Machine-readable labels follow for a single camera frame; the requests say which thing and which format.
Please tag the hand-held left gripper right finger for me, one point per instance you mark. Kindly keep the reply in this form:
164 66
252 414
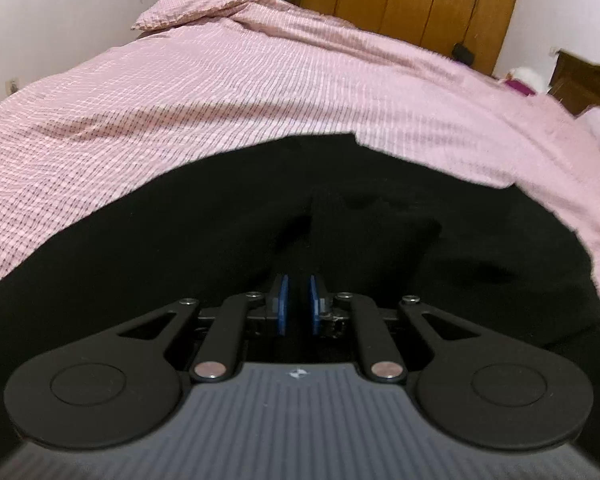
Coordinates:
314 306

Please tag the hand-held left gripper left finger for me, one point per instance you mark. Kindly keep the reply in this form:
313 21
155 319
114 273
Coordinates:
280 307

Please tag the black garment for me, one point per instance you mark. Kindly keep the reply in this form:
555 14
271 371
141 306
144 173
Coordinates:
180 220

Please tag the pink checked bedspread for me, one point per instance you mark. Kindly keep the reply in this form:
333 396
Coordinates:
230 85

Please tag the small black bag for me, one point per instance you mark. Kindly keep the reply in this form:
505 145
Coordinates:
463 54

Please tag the purple cloth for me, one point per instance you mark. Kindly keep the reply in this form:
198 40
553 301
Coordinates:
521 88

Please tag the white plush toy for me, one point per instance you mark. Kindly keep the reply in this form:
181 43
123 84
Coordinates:
527 76

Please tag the wooden wardrobe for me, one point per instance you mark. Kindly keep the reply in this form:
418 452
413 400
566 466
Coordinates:
430 0

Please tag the wooden headboard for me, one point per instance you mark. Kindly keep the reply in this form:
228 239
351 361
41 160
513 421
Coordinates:
585 82

